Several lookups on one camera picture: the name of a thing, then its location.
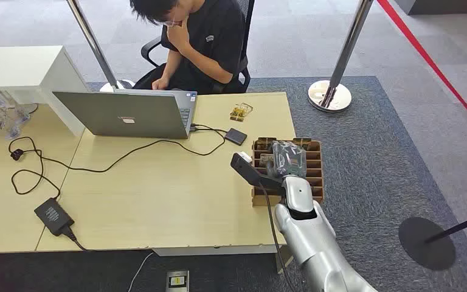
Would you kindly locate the person's right hand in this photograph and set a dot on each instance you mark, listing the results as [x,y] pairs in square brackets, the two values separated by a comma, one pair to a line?
[161,83]

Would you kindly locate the person's left hand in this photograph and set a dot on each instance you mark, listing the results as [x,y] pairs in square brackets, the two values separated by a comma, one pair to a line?
[179,36]

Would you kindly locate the robot right hand grey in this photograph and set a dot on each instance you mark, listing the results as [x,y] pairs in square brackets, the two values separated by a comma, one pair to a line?
[288,159]

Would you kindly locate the person's left forearm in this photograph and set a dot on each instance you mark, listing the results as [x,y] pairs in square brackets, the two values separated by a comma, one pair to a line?
[209,66]

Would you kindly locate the person's right forearm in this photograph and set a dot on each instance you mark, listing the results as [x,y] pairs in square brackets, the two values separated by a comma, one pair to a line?
[171,64]

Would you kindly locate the robot right arm silver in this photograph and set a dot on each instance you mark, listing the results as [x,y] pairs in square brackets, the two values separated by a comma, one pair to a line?
[310,237]

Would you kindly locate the gold card in box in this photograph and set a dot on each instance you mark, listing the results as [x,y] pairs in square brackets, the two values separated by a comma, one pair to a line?
[303,142]

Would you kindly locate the cardboard slotted card box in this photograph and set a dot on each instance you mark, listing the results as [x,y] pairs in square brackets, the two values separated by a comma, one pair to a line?
[316,169]

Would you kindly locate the person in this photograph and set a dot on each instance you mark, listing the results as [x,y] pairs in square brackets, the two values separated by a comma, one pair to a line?
[213,40]

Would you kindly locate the grey laptop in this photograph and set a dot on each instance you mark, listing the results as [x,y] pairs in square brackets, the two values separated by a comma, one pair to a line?
[124,117]

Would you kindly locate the small black external drive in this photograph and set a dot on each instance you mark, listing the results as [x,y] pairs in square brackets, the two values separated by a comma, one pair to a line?
[236,136]

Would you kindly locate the black office chair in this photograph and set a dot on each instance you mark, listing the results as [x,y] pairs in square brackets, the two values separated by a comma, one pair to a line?
[244,68]

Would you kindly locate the blue grey floor rug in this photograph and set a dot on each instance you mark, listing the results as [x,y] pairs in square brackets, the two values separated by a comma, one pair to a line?
[378,161]

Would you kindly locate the white cabinet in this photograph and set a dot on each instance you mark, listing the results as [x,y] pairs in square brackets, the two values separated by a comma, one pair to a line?
[16,64]

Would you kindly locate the metal floor socket box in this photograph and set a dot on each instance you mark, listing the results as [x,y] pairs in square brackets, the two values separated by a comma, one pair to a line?
[177,281]

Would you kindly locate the black power adapter brick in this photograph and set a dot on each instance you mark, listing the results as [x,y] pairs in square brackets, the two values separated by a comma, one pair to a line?
[54,217]

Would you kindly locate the red barrier belt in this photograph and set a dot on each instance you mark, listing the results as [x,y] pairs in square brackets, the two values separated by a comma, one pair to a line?
[419,48]

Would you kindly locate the dark furniture base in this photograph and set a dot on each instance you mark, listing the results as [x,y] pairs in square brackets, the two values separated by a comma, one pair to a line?
[447,6]

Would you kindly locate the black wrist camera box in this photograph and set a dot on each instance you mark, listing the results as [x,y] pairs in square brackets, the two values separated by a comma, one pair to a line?
[246,169]

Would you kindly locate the chrome stanchion post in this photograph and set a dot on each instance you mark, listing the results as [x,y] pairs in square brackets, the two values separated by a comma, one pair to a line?
[92,40]
[350,36]

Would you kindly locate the black stanchion post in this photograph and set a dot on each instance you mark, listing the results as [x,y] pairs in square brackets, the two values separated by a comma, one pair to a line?
[423,246]

